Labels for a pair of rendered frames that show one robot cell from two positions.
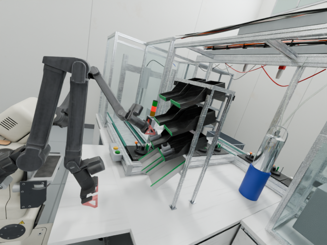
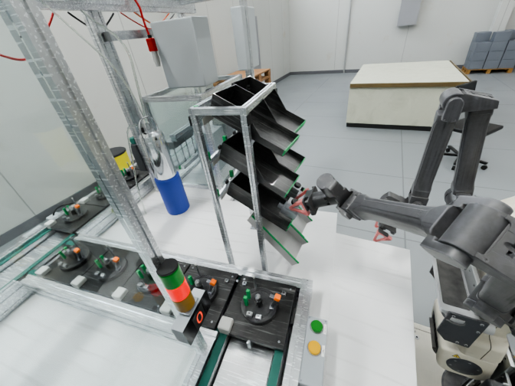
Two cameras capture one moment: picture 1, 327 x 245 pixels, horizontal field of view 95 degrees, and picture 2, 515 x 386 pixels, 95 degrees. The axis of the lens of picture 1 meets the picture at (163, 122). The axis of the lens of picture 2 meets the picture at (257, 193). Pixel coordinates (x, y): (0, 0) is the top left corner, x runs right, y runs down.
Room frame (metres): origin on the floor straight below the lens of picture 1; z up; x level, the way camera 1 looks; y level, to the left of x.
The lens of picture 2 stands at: (1.47, 0.56, 1.84)
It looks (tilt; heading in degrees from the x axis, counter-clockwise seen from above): 35 degrees down; 235
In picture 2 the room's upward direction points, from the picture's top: 7 degrees counter-clockwise
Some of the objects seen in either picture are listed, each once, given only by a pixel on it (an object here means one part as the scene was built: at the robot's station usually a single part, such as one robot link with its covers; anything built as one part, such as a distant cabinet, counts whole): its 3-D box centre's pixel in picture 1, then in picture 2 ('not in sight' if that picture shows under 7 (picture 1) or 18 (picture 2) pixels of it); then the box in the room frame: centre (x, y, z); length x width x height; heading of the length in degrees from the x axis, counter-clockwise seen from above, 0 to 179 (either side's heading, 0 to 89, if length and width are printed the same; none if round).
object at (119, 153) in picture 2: not in sight; (119, 170); (1.23, -3.29, 0.30); 0.39 x 0.38 x 0.61; 25
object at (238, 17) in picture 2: not in sight; (250, 86); (0.09, -1.29, 1.43); 0.30 x 0.09 x 1.13; 33
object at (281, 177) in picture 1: (274, 168); not in sight; (1.51, -1.29, 1.01); 0.24 x 0.24 x 0.13; 33
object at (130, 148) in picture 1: (141, 152); (260, 308); (1.22, 0.12, 0.96); 0.24 x 0.24 x 0.02; 33
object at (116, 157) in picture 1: (115, 151); (313, 351); (1.18, 0.35, 0.93); 0.21 x 0.07 x 0.06; 33
